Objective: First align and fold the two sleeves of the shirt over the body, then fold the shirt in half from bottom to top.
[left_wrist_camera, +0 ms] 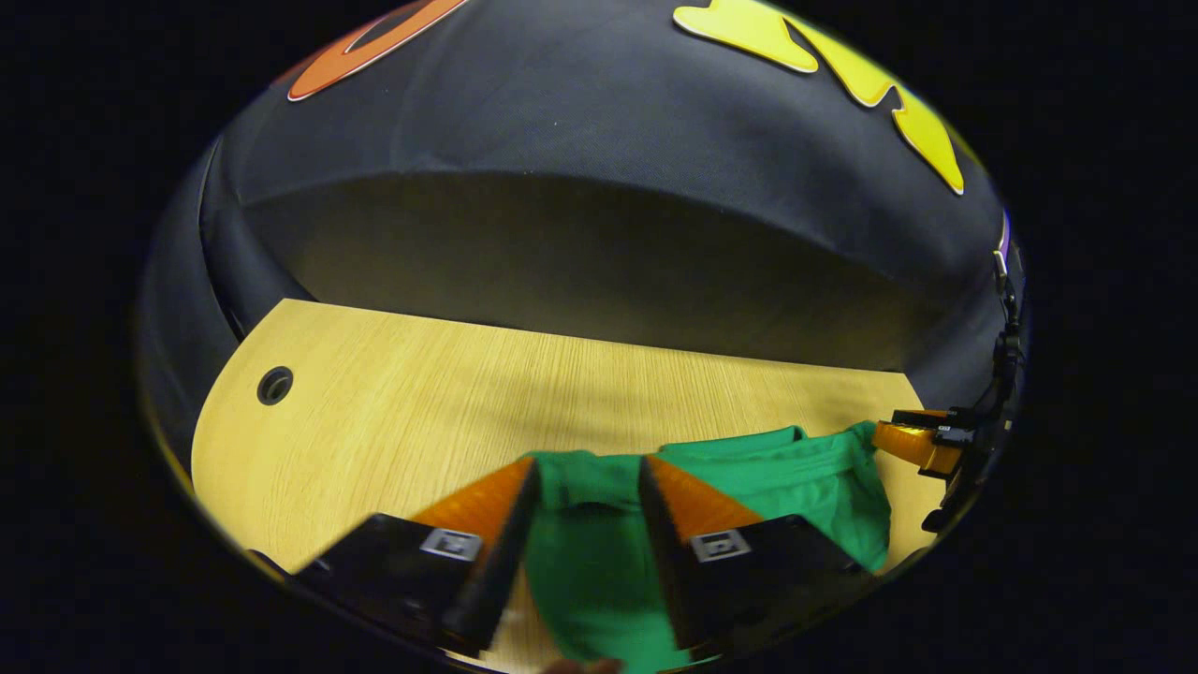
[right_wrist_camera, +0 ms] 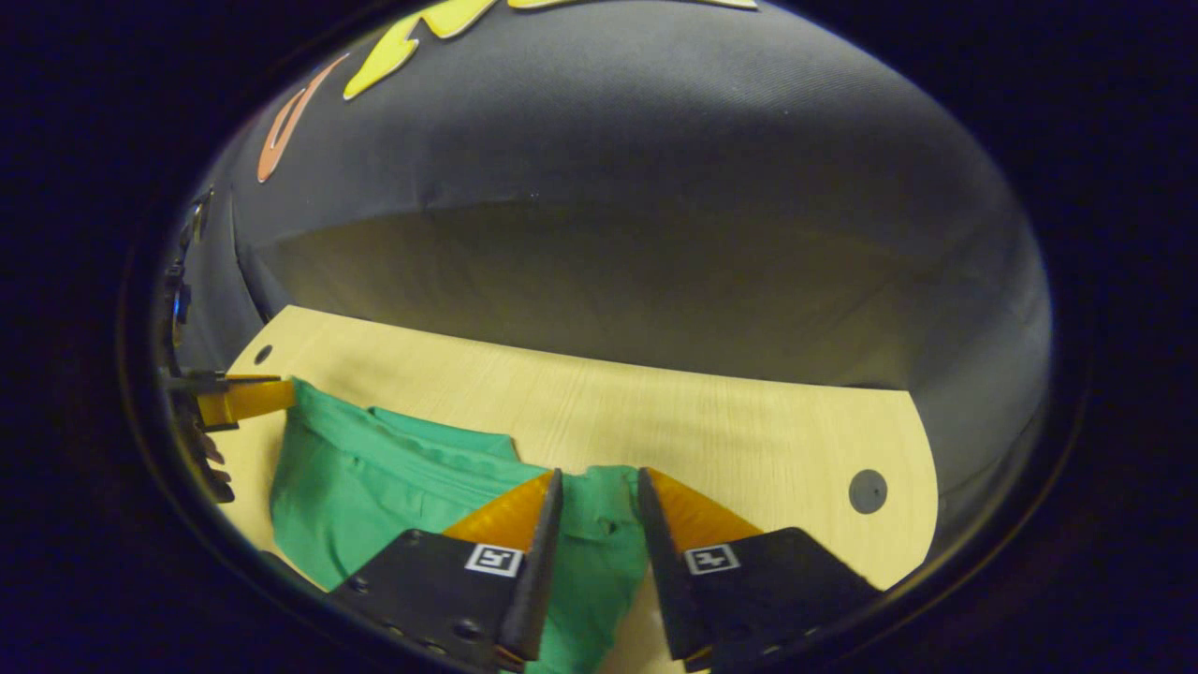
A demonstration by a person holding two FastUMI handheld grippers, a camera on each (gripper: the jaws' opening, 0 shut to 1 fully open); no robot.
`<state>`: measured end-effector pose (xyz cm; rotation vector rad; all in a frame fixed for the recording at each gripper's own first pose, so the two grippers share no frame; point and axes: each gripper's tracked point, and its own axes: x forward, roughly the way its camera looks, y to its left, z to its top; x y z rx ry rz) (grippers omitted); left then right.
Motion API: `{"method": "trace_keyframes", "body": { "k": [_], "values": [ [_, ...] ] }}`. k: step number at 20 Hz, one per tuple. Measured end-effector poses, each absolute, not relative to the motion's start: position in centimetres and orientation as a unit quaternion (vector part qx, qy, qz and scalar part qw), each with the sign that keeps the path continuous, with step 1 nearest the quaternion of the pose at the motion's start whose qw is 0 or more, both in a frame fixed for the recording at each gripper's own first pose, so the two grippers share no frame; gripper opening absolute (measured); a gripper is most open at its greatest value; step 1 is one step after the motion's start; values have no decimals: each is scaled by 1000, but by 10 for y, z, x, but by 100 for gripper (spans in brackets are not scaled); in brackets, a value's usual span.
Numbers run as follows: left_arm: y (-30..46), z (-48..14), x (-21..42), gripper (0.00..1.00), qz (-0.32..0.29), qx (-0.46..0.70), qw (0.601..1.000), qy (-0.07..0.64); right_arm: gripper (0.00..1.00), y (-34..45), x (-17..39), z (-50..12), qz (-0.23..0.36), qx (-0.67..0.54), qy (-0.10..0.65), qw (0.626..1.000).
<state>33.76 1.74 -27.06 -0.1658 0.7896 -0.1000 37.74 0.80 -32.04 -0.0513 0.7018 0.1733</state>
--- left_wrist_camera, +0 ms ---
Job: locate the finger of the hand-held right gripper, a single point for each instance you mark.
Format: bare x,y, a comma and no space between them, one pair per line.
913,445
922,416

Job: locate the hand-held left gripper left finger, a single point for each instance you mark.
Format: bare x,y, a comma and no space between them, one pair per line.
496,580

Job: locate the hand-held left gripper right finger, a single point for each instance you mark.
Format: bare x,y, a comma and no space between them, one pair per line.
669,580

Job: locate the green T-shirt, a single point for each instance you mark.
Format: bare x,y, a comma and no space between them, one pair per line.
796,487

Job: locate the black backdrop cloth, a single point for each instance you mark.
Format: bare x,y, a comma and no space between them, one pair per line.
562,112

